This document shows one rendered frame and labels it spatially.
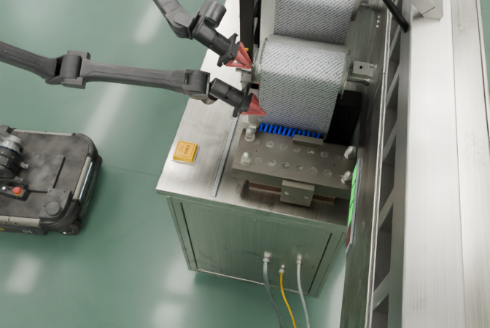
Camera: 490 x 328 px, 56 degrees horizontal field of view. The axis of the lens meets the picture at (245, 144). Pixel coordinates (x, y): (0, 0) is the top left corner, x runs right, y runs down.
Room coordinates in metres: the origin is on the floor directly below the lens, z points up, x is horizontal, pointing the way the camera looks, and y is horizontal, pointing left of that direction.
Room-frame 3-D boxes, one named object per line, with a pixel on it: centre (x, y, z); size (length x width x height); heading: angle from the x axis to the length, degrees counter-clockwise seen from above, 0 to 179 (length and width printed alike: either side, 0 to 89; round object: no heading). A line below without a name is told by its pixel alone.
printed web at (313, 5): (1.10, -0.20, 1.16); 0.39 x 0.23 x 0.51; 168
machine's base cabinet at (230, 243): (1.90, -0.31, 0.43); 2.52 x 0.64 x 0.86; 168
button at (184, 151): (0.89, 0.21, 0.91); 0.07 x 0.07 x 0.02; 78
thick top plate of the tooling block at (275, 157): (0.79, -0.17, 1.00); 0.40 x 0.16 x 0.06; 78
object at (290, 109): (0.91, -0.16, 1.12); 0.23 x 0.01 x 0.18; 78
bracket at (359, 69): (0.93, -0.34, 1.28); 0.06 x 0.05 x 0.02; 78
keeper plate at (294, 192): (0.69, -0.17, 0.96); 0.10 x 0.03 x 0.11; 78
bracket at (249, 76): (1.04, -0.02, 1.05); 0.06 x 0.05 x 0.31; 78
